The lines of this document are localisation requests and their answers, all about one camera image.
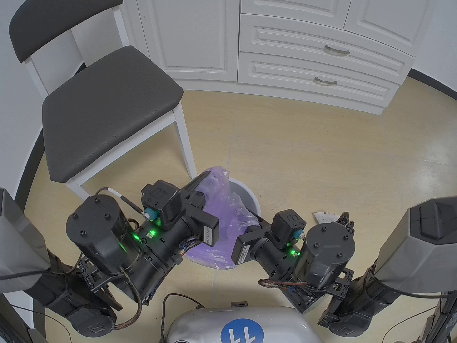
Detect black cable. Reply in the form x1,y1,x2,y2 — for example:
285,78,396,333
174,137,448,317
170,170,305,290
96,187,148,216
159,293,205,343

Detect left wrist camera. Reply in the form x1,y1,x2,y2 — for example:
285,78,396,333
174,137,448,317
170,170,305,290
141,180,181,228

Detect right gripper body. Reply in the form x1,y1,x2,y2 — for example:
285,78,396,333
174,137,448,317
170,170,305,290
232,224,298,276

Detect white trash bin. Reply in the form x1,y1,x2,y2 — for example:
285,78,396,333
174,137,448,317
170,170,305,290
184,177,260,271

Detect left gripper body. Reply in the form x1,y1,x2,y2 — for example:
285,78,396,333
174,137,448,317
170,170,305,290
139,206,220,263

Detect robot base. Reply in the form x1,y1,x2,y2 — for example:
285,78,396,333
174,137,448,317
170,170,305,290
167,300,323,343

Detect white chair grey cushions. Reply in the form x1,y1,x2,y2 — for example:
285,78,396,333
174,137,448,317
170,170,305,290
9,0,198,201

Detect white wardrobe with drawers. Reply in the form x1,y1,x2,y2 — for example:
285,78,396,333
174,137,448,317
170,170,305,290
119,0,439,117

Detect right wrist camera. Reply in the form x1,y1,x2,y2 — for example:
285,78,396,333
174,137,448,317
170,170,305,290
271,209,308,248

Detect black plastic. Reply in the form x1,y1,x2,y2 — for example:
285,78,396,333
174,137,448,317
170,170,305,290
337,211,355,235

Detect purple plastic bag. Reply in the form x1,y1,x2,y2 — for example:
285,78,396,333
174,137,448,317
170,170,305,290
182,167,263,271

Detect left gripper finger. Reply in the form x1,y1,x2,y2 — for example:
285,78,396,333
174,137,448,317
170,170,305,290
181,172,212,207

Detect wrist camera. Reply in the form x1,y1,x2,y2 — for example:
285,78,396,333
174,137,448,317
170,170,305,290
141,180,181,228
271,209,308,248

